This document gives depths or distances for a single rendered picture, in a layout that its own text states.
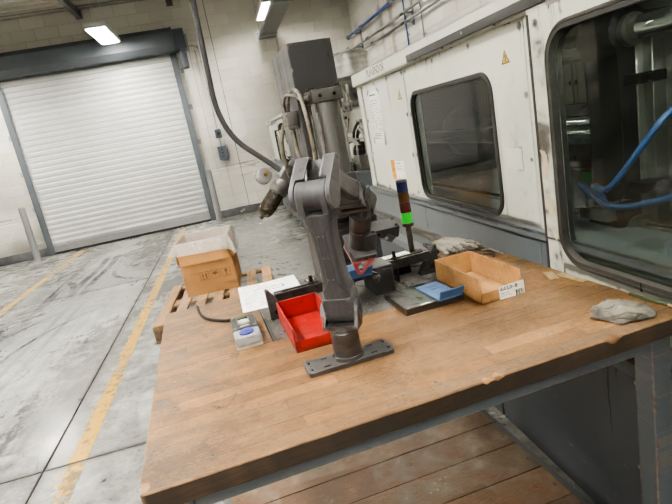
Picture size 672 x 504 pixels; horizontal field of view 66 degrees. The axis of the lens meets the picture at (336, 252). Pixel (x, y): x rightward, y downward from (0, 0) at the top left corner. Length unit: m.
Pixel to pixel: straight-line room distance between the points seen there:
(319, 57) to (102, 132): 9.40
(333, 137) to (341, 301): 0.53
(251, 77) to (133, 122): 2.40
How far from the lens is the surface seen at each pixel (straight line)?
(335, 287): 1.11
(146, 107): 10.70
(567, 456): 2.06
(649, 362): 1.33
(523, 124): 1.77
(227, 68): 10.75
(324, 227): 1.05
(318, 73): 1.55
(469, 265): 1.62
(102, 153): 10.82
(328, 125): 1.46
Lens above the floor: 1.41
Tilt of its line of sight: 14 degrees down
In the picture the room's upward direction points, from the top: 11 degrees counter-clockwise
